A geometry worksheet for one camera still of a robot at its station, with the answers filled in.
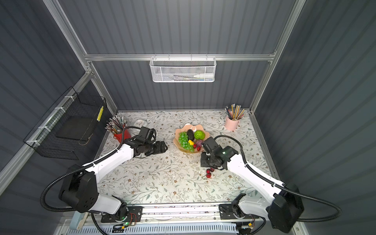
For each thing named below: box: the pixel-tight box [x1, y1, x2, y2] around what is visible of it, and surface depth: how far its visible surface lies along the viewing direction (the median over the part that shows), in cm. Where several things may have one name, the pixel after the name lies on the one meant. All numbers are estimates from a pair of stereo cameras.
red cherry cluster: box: [206, 167, 215, 179], surface depth 88 cm
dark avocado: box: [187, 129, 195, 141], surface depth 101 cm
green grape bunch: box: [178, 131, 195, 153], surface depth 96 cm
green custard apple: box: [193, 129, 206, 141], surface depth 98 cm
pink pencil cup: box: [224, 116, 240, 132], surface depth 107 cm
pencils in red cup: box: [104, 115, 128, 135], surface depth 96 cm
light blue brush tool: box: [69, 211, 85, 230], surface depth 70 cm
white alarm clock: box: [133, 118, 148, 128], surface depth 111 cm
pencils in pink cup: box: [224, 103, 246, 121], surface depth 104 cm
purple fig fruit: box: [195, 139, 203, 147], surface depth 95 cm
